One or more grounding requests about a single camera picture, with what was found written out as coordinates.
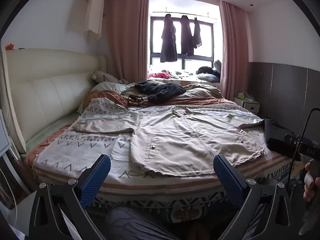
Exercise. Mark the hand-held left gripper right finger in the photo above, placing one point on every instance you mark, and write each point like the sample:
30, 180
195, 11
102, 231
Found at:
227, 177

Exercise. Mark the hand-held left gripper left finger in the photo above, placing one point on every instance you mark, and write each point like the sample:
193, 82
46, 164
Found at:
96, 177

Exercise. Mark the beige jacket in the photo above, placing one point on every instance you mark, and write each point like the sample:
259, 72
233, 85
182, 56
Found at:
175, 135

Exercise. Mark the dark clothes heap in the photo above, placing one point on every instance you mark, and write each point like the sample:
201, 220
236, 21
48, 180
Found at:
206, 70

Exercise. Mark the pink clothes heap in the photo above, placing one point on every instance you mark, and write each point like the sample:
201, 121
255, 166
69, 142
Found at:
160, 75

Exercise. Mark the person's right hand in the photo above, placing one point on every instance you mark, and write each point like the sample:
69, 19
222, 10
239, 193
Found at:
308, 180

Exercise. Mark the white patterned blanket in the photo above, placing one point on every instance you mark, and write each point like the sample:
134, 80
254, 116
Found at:
82, 152

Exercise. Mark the person's grey striped pants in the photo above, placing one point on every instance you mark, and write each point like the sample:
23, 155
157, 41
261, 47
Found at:
135, 225

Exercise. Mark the green bed sheet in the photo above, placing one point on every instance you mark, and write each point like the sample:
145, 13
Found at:
47, 135

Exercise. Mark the white nightstand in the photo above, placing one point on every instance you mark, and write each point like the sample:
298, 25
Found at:
250, 106

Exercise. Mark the orange-brown duvet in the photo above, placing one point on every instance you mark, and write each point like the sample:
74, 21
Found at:
207, 101

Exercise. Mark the green white bag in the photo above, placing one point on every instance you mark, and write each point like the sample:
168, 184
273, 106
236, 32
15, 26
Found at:
243, 96

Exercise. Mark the light green pillow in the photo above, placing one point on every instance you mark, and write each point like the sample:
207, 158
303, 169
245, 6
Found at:
110, 87

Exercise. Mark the white side furniture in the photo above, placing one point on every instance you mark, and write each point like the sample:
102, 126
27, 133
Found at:
5, 140

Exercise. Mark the cream padded headboard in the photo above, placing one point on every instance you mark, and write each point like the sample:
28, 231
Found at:
50, 90

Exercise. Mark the beige plush toy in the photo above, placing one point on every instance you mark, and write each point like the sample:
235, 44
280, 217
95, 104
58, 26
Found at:
100, 75

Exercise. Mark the black knitted sweater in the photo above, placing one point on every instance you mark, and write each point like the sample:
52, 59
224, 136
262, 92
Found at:
165, 91

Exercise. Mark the grey cushion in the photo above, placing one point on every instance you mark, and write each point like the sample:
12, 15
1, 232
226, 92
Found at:
218, 67

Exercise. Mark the black framed window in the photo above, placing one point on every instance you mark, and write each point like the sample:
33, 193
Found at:
206, 41

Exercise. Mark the large dark hanging garment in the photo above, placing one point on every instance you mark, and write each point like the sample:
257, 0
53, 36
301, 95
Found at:
168, 45

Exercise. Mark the small dark hanging garment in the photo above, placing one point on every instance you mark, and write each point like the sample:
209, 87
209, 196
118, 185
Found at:
197, 35

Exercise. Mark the small orange toy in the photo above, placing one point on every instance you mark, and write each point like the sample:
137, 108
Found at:
10, 46

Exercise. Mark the cream hanging cloth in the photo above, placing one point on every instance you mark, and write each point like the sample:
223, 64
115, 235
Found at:
94, 15

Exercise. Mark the black clothes rail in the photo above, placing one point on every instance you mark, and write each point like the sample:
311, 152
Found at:
178, 13

